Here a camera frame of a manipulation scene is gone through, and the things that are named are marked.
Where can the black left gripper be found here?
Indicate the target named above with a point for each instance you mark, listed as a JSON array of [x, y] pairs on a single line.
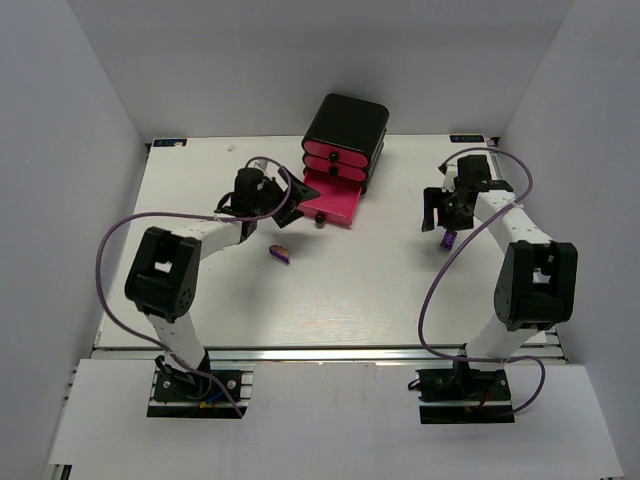
[[279, 198]]

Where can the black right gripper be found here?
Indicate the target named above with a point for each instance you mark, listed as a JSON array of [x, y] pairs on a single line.
[[451, 209]]

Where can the purple butterfly lego brick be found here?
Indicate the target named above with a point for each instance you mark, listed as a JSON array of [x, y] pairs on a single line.
[[448, 240]]

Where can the purple curved butterfly lego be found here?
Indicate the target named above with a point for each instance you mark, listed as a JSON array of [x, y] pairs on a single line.
[[280, 253]]

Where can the pink drawer with black knob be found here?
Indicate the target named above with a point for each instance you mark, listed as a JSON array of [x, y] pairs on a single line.
[[328, 151]]

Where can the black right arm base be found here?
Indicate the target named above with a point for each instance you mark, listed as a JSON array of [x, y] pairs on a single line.
[[461, 395]]

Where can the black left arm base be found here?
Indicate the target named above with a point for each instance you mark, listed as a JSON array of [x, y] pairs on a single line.
[[175, 394]]

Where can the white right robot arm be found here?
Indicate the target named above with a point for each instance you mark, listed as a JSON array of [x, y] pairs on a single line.
[[535, 288]]

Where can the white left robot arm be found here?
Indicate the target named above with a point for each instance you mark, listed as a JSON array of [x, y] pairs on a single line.
[[163, 278]]

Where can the black drawer cabinet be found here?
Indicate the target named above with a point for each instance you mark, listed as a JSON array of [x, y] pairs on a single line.
[[352, 123]]

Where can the blue label left corner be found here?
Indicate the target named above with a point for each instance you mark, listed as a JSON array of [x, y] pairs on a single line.
[[169, 143]]

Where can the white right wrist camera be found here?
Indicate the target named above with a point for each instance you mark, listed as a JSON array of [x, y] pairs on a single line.
[[450, 173]]

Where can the aluminium front rail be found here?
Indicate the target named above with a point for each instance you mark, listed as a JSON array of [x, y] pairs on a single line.
[[281, 355]]

